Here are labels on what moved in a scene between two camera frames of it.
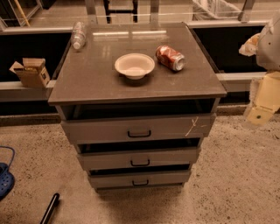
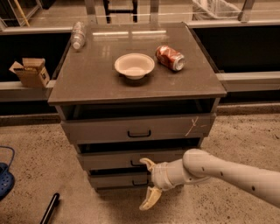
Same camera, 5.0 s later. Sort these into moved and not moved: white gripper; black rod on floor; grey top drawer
Moved: white gripper
Not moved: grey top drawer; black rod on floor
